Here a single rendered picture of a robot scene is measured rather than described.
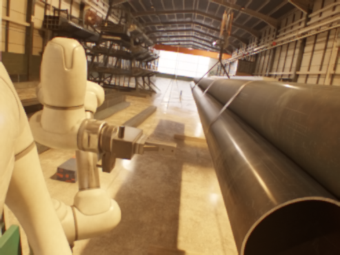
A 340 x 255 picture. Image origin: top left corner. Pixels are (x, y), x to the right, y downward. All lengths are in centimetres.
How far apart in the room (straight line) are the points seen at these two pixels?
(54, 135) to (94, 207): 51
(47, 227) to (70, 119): 26
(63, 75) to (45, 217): 31
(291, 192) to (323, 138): 8
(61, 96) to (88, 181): 57
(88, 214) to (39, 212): 61
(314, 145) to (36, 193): 43
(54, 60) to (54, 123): 15
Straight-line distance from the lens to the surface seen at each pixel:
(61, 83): 57
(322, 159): 32
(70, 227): 103
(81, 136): 59
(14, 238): 105
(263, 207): 30
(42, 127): 63
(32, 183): 42
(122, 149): 54
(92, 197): 105
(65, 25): 1419
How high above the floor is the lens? 142
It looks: 13 degrees down
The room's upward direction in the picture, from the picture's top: 9 degrees clockwise
